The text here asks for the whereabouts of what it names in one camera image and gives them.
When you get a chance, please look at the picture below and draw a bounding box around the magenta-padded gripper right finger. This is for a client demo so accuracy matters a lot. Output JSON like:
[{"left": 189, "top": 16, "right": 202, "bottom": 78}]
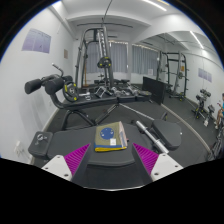
[{"left": 132, "top": 142, "right": 184, "bottom": 184}]

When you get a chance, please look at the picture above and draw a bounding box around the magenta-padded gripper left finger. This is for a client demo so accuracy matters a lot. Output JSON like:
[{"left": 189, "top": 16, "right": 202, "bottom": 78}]
[{"left": 41, "top": 143, "right": 93, "bottom": 185}]

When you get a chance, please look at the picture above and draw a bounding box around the olive and blue printed towel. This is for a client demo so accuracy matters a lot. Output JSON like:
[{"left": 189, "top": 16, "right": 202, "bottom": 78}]
[{"left": 93, "top": 121, "right": 129, "bottom": 153}]

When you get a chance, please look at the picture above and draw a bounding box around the black padded flat weight bench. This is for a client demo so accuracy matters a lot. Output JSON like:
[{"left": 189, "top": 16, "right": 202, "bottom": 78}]
[{"left": 28, "top": 118, "right": 183, "bottom": 191}]

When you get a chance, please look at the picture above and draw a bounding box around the chrome barbell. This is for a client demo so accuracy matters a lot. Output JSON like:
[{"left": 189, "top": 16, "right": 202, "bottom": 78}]
[{"left": 135, "top": 120, "right": 170, "bottom": 155}]

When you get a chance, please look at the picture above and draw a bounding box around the chrome spring barbell collar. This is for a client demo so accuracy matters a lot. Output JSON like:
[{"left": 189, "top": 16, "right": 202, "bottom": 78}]
[{"left": 35, "top": 132, "right": 48, "bottom": 145}]

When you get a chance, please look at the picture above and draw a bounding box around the black bench with roller pads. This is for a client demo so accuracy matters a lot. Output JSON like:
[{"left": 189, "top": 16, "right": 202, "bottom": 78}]
[{"left": 24, "top": 63, "right": 153, "bottom": 129}]

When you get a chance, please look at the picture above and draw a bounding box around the black yellow-marked weight plate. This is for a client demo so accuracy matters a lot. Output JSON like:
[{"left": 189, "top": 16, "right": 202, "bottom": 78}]
[{"left": 62, "top": 80, "right": 80, "bottom": 103}]

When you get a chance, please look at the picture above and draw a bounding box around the black upright panel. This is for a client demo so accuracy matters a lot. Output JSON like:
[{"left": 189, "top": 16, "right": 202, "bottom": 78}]
[{"left": 142, "top": 76, "right": 167, "bottom": 105}]

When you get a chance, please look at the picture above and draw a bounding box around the group of floor dumbbells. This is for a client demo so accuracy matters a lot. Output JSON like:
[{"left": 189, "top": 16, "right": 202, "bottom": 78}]
[{"left": 94, "top": 84, "right": 141, "bottom": 98}]

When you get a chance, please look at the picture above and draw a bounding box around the dumbbell rack with dumbbells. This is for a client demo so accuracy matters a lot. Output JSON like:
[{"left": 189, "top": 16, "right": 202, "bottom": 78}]
[{"left": 192, "top": 88, "right": 216, "bottom": 128}]

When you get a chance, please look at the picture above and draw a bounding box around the person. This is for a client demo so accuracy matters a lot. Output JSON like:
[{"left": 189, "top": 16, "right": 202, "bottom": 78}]
[{"left": 214, "top": 93, "right": 224, "bottom": 131}]

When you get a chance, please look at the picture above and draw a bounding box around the black squat rack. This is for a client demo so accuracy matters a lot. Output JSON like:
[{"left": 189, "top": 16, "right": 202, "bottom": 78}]
[{"left": 156, "top": 50, "right": 189, "bottom": 102}]

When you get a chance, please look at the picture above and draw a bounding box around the grey window curtain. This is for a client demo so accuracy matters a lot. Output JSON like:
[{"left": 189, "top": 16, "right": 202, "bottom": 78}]
[
  {"left": 130, "top": 44, "right": 159, "bottom": 76},
  {"left": 84, "top": 41, "right": 129, "bottom": 74}
]

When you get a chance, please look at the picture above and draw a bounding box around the short ceiling light strip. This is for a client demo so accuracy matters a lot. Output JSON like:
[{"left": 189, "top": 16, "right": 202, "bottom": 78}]
[{"left": 189, "top": 30, "right": 205, "bottom": 50}]

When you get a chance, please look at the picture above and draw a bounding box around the long ceiling light strip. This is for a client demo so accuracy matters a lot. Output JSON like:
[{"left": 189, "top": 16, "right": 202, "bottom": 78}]
[{"left": 141, "top": 0, "right": 168, "bottom": 12}]

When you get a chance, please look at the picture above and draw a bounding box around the white wall socket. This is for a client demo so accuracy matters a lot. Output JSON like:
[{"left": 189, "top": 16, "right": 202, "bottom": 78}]
[{"left": 13, "top": 140, "right": 26, "bottom": 158}]

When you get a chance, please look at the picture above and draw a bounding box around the grey cable weight machine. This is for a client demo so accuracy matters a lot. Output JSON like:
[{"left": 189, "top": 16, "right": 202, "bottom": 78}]
[{"left": 73, "top": 26, "right": 116, "bottom": 89}]

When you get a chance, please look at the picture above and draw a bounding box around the small purple wall poster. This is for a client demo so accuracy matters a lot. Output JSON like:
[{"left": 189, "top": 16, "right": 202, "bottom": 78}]
[{"left": 197, "top": 67, "right": 213, "bottom": 83}]

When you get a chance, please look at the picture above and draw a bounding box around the large purple wall poster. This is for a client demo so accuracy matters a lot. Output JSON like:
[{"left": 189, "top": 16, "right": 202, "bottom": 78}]
[{"left": 21, "top": 27, "right": 52, "bottom": 54}]

